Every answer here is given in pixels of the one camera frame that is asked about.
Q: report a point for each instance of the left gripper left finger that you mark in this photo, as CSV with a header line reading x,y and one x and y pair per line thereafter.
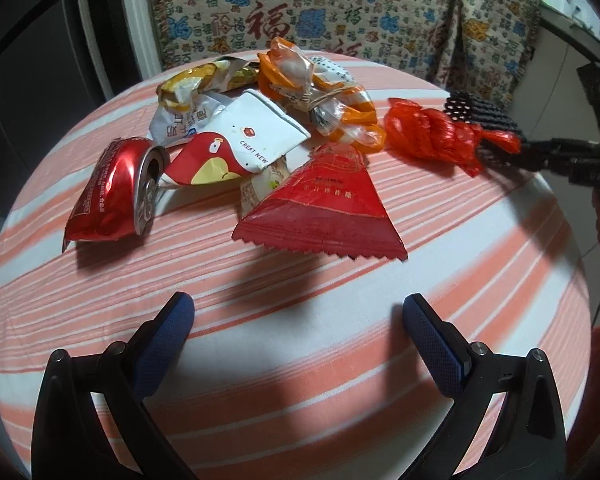
x,y
68,441

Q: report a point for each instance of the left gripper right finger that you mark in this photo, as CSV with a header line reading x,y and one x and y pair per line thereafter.
x,y
528,440

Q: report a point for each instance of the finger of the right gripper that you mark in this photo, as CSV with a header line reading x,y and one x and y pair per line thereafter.
x,y
496,157
465,107

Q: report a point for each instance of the red plastic bag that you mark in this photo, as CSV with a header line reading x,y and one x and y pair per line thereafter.
x,y
424,133

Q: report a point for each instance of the orange clear plastic wrapper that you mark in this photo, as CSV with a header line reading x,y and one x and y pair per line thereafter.
x,y
322,93

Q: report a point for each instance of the red snack wrapper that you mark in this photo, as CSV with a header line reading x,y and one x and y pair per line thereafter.
x,y
329,206

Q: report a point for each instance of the white red creat new wrapper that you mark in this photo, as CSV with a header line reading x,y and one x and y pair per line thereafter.
x,y
249,135

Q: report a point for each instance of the small beige transparent wrapper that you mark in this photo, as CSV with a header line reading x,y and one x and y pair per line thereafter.
x,y
261,185

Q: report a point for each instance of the crushed red soda can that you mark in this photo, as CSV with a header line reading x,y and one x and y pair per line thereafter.
x,y
120,197

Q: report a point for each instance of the yellow white snack bag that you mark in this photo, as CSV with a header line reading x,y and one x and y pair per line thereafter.
x,y
191,98

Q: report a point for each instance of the patterned fu character cloth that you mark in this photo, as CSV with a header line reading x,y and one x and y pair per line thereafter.
x,y
478,46

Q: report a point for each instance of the striped pink white tablecloth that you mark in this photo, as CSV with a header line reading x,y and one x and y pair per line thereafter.
x,y
296,366

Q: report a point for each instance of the black refrigerator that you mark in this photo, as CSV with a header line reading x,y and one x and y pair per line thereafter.
x,y
59,61

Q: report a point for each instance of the white door frame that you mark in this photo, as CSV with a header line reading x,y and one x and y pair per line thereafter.
x,y
135,15

